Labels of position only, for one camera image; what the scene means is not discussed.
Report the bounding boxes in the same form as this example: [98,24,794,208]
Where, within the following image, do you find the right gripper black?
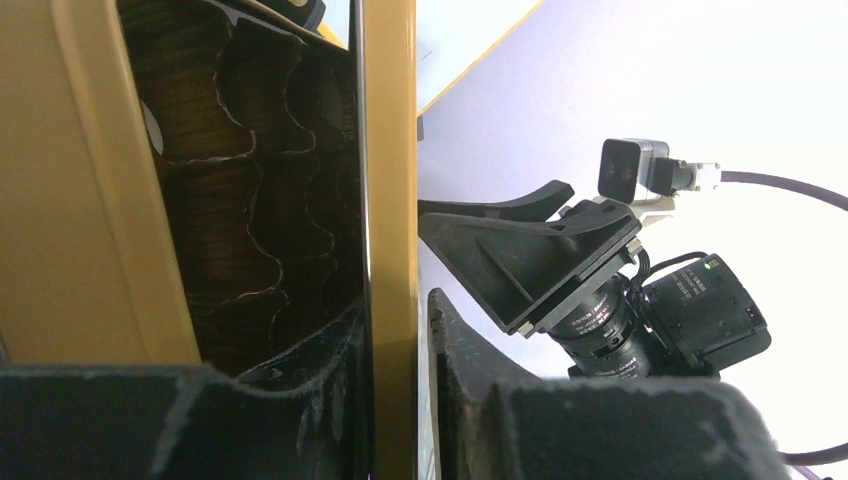
[418,180,660,379]

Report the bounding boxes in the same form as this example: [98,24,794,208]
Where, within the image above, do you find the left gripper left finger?
[1,301,369,479]

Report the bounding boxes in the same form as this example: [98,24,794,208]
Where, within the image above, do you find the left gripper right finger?
[427,289,787,479]

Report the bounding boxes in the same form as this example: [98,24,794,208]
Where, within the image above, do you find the silver box lid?
[351,1,419,479]

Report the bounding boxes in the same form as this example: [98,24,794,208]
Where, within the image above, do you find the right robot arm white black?
[417,180,771,379]

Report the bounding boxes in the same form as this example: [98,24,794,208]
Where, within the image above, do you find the gold chocolate box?
[1,1,364,375]

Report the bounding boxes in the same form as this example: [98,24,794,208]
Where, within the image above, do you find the whiteboard with yellow frame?
[283,1,540,122]

